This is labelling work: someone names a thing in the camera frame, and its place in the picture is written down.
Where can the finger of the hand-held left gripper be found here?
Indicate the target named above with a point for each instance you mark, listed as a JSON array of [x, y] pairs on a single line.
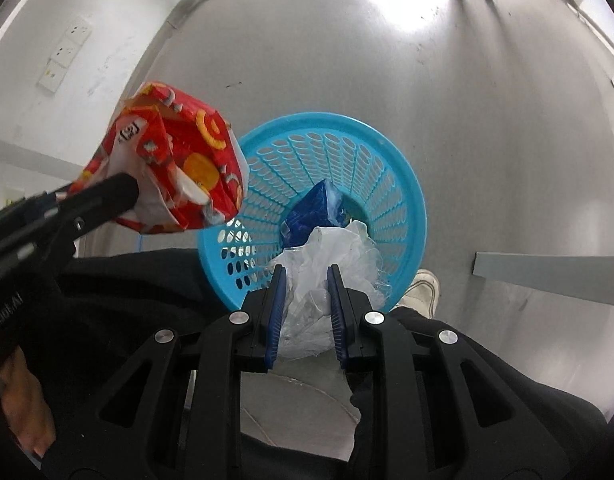
[[52, 195], [107, 197]]

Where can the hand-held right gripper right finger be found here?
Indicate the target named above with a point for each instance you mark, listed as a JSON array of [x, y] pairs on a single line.
[[336, 315]]

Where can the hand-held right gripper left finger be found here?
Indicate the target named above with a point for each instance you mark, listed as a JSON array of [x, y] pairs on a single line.
[[276, 315]]

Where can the clear plastic wrapper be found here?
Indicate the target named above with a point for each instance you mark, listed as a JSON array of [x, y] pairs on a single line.
[[307, 280]]

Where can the red snack bag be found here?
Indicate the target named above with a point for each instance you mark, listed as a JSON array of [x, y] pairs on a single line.
[[187, 170]]

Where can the blue plastic bag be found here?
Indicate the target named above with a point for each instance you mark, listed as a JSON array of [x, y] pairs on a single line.
[[307, 215]]

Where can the blue plastic basket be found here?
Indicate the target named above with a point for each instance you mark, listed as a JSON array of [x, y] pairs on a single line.
[[387, 160]]

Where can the person's left hand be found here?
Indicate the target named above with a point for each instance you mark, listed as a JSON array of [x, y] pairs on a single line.
[[24, 400]]

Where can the person's black pants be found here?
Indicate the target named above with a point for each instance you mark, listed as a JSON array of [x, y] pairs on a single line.
[[137, 285]]

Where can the person's white shoe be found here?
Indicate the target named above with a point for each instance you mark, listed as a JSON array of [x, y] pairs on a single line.
[[424, 287]]

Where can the white panel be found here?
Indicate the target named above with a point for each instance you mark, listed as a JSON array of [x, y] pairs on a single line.
[[599, 25]]

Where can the white wall socket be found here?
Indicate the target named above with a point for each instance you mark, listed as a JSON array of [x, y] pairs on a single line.
[[78, 30], [67, 53], [52, 76]]

